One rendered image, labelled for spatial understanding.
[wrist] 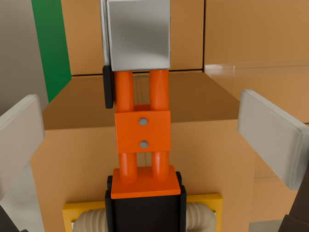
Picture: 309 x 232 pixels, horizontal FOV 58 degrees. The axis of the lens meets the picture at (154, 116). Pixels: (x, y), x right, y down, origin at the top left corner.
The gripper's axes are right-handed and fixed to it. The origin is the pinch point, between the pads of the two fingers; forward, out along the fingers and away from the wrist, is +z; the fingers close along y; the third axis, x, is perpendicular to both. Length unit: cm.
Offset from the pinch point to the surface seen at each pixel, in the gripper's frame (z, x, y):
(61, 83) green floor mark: 121, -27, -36
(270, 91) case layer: 67, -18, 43
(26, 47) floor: 121, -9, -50
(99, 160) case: 27.0, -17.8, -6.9
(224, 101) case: 37.4, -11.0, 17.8
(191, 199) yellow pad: 25.3, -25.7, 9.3
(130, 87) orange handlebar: 13.6, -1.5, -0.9
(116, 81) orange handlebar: 13.4, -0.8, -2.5
